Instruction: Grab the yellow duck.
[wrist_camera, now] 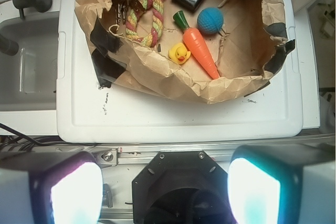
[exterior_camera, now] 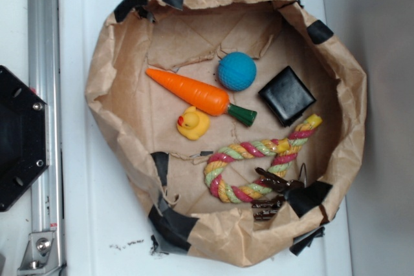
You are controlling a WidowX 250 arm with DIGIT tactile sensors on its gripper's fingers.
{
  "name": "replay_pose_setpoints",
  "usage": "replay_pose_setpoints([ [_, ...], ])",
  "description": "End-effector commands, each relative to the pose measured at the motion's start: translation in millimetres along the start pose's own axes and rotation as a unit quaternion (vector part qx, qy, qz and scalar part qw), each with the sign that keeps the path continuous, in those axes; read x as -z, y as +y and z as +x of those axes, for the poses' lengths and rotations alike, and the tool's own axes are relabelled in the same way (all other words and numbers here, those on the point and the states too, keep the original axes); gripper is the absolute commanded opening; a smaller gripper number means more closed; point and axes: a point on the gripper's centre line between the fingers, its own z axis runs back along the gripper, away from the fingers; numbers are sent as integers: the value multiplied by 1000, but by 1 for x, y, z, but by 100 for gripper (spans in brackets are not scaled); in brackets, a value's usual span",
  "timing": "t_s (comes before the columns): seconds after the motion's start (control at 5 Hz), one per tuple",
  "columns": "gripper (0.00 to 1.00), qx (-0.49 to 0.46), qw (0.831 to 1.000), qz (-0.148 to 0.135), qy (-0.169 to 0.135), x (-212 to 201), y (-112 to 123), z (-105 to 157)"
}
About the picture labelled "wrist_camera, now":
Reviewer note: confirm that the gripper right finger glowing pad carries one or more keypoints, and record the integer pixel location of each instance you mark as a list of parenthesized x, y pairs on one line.
[(287, 183)]

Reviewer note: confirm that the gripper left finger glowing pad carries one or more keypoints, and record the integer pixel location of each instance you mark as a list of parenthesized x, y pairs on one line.
[(50, 187)]

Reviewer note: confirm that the yellow rubber duck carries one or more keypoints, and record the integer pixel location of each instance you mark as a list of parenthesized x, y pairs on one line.
[(179, 53)]

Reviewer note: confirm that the white plastic bin lid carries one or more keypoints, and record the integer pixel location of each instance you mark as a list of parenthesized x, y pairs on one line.
[(88, 113)]

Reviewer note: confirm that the grey plastic tub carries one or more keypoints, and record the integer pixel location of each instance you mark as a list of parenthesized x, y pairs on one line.
[(28, 79)]

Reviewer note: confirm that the crumpled brown paper liner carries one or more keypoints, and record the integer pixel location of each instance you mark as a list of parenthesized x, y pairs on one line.
[(248, 51)]

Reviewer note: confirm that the orange plastic carrot toy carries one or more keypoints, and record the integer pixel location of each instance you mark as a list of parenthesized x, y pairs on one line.
[(196, 44)]

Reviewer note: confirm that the blue dimpled ball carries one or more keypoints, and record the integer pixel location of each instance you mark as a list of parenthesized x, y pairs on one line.
[(210, 20)]

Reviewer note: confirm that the small beige stick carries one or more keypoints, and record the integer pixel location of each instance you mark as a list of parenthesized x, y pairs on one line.
[(222, 3)]

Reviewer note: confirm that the aluminium frame rail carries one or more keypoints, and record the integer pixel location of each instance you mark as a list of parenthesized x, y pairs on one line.
[(113, 155)]

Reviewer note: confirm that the black octagonal mount plate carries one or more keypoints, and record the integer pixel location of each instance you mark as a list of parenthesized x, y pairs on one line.
[(181, 187)]

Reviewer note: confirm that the colourful rope toy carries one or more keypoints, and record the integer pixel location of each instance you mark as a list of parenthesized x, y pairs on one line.
[(155, 34)]

